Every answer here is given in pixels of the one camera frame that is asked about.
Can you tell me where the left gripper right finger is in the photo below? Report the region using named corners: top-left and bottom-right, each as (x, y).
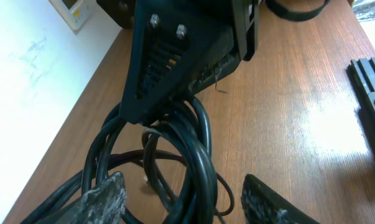
top-left (241, 174), bottom-right (319, 224)

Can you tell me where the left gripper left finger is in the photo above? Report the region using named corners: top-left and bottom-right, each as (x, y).
top-left (38, 172), bottom-right (127, 224)

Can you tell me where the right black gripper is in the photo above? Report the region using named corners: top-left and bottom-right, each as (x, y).
top-left (96, 0), bottom-right (261, 125)

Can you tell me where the black usb cable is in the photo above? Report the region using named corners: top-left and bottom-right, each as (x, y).
top-left (19, 96), bottom-right (235, 224)

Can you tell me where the wall thermostat panel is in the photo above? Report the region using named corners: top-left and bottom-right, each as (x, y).
top-left (49, 0), bottom-right (96, 30)

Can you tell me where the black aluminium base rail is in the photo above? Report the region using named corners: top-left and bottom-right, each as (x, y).
top-left (346, 56), bottom-right (375, 162)

